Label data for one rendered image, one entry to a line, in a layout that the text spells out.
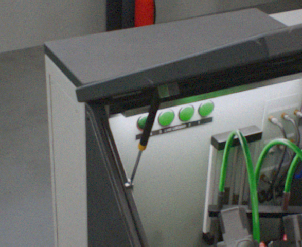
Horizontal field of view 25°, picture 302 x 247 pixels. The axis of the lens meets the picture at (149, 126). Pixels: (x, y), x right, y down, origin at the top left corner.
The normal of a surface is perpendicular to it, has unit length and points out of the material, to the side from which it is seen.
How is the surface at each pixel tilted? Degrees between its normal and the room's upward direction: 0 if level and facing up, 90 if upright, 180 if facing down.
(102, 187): 90
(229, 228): 40
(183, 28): 0
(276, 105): 90
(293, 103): 90
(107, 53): 0
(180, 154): 90
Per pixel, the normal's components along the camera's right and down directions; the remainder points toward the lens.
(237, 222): -0.25, -0.38
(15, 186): 0.03, -0.87
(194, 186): 0.46, 0.45
